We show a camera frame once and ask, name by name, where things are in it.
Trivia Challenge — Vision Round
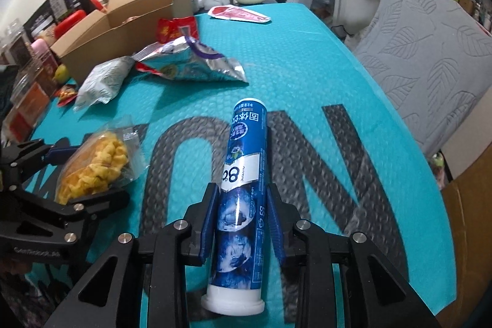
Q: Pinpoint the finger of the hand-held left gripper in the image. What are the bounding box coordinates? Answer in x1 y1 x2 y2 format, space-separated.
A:
0 190 130 242
0 143 81 190

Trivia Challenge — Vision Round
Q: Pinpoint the grey-white snack packet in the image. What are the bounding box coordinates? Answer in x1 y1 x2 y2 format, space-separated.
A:
73 56 135 111

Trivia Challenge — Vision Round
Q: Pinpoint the pink bottle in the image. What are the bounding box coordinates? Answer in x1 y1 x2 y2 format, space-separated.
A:
31 40 58 67

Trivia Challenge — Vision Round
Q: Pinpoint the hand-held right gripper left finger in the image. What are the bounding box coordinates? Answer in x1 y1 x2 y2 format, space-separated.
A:
44 182 220 328

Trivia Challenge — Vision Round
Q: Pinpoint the wide jar orange label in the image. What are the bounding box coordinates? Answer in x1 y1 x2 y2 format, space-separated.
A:
8 76 54 136

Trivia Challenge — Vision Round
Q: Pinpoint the brown cardboard carton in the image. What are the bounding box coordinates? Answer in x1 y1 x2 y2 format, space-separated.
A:
442 159 492 328

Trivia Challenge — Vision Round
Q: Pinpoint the flat pink-red packet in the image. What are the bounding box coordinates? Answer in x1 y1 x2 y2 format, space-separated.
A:
208 4 272 23

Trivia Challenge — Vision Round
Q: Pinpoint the blue tube with white cap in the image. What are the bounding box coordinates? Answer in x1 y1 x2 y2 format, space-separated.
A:
200 98 268 315

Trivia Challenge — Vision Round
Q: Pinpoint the red bottle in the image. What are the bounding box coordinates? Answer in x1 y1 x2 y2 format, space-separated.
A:
54 11 87 40

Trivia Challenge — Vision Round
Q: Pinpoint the small red candy packet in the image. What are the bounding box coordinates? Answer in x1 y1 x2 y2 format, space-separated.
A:
57 85 79 106

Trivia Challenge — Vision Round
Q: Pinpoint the teal bubble mat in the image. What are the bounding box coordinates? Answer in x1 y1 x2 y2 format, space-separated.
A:
23 1 442 328

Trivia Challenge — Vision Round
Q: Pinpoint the blue silver foil packet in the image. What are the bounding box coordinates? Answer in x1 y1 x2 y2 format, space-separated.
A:
131 36 248 84

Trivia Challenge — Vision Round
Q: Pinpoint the clear waffle packet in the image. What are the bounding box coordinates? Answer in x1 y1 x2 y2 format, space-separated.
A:
55 122 149 206

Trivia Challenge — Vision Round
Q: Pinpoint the red packet with gold print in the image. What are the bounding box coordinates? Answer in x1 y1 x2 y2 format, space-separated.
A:
156 16 200 44

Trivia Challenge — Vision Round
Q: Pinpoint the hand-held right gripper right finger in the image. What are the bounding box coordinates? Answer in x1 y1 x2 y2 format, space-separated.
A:
266 183 441 328

